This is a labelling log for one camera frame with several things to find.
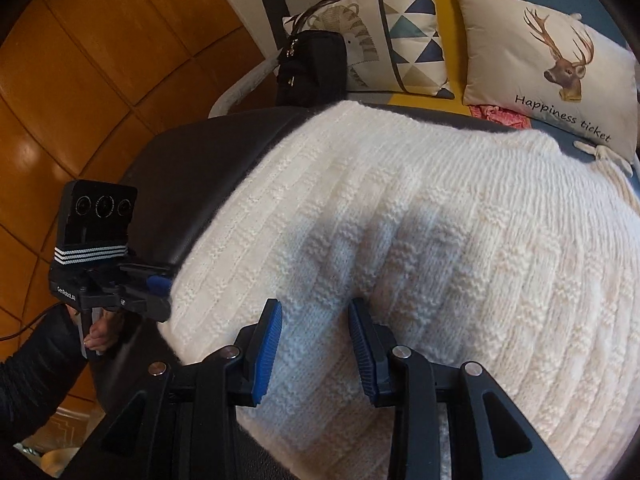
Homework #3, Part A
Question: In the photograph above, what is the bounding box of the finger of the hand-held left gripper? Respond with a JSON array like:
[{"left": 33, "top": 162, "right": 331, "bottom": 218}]
[
  {"left": 120, "top": 259, "right": 172, "bottom": 293},
  {"left": 107, "top": 290, "right": 172, "bottom": 322}
]

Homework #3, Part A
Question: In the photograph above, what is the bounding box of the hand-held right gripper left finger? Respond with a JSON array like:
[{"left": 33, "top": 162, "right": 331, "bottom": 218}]
[{"left": 85, "top": 298, "right": 283, "bottom": 480}]

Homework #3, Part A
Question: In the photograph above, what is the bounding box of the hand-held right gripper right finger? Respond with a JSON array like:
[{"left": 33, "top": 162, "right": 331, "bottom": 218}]
[{"left": 347, "top": 297, "right": 571, "bottom": 480}]

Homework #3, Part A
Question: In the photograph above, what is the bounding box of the cream knit sweater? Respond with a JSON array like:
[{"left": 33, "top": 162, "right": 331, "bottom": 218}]
[{"left": 155, "top": 100, "right": 640, "bottom": 480}]

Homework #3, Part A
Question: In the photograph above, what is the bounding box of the person's left forearm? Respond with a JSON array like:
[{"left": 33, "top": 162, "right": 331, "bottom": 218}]
[{"left": 0, "top": 305, "right": 91, "bottom": 461}]

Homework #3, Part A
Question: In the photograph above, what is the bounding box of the person's left hand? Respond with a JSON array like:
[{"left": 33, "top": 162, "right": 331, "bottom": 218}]
[{"left": 82, "top": 310, "right": 123, "bottom": 353}]

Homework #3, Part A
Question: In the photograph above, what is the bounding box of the black handbag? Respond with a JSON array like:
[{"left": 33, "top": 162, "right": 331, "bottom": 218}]
[{"left": 275, "top": 0, "right": 421, "bottom": 108}]

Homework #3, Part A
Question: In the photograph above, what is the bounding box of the pink knitted cloth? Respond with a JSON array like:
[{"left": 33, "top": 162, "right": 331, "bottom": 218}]
[{"left": 468, "top": 104, "right": 533, "bottom": 131}]

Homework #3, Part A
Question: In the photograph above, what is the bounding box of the white glove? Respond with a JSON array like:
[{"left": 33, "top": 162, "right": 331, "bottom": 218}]
[{"left": 572, "top": 139, "right": 635, "bottom": 178}]

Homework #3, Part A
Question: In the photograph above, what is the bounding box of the triangle pattern pillow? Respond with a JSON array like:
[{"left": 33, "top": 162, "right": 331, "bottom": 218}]
[{"left": 282, "top": 0, "right": 456, "bottom": 100}]

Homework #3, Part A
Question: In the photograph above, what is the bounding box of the deer print pillow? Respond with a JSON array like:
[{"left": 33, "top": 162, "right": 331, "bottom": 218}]
[{"left": 452, "top": 0, "right": 640, "bottom": 158}]

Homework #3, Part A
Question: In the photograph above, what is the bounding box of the black cable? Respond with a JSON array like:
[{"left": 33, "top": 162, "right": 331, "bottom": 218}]
[{"left": 0, "top": 305, "right": 61, "bottom": 342}]

